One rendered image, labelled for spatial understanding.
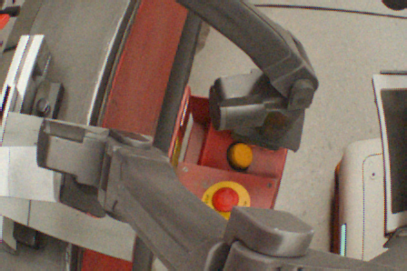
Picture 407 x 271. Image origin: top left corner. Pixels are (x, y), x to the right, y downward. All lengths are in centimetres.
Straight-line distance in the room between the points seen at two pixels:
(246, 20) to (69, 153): 26
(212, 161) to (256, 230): 88
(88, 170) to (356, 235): 104
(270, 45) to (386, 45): 137
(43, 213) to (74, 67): 32
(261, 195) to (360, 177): 59
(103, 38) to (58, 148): 49
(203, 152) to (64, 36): 33
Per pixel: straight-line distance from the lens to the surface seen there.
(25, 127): 112
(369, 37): 231
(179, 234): 55
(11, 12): 92
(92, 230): 104
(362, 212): 179
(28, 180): 109
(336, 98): 218
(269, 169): 136
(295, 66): 101
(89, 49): 129
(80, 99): 125
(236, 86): 106
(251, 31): 94
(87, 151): 84
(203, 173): 128
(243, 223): 47
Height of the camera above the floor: 199
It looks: 69 degrees down
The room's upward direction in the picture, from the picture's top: 10 degrees counter-clockwise
